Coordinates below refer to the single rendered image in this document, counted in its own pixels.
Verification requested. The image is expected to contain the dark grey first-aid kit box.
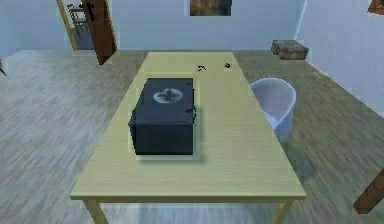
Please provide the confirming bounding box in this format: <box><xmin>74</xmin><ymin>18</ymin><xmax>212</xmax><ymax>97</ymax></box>
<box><xmin>128</xmin><ymin>77</ymin><xmax>198</xmax><ymax>156</ymax></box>

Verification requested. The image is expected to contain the pale yellow wooden table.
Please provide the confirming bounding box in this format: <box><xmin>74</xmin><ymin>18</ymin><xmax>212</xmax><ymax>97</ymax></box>
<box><xmin>69</xmin><ymin>50</ymin><xmax>307</xmax><ymax>224</ymax></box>

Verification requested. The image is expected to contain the white tub chair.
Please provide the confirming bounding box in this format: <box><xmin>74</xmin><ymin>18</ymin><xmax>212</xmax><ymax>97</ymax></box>
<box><xmin>249</xmin><ymin>77</ymin><xmax>297</xmax><ymax>143</ymax></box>

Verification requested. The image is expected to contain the brown weathered box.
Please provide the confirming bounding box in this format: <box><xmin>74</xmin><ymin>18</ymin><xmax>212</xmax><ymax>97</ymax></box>
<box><xmin>270</xmin><ymin>39</ymin><xmax>310</xmax><ymax>61</ymax></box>

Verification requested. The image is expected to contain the brown room door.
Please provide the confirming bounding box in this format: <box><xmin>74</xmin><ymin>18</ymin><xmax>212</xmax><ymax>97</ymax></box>
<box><xmin>81</xmin><ymin>0</ymin><xmax>118</xmax><ymax>66</ymax></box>

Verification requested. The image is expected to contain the wooden chair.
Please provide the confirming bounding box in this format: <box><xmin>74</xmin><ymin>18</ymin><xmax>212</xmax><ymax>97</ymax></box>
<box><xmin>66</xmin><ymin>3</ymin><xmax>88</xmax><ymax>38</ymax></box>

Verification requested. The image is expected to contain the brown wooden furniture piece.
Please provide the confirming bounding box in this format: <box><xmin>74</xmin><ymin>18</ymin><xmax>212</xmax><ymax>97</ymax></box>
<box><xmin>353</xmin><ymin>168</ymin><xmax>384</xmax><ymax>215</ymax></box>

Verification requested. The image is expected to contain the brown framed wall picture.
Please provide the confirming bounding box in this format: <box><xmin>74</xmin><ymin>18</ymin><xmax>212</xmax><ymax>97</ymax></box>
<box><xmin>189</xmin><ymin>0</ymin><xmax>232</xmax><ymax>17</ymax></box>

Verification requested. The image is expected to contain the red-brown framed wall picture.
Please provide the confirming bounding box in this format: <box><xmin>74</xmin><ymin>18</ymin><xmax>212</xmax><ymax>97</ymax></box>
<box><xmin>367</xmin><ymin>0</ymin><xmax>384</xmax><ymax>15</ymax></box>

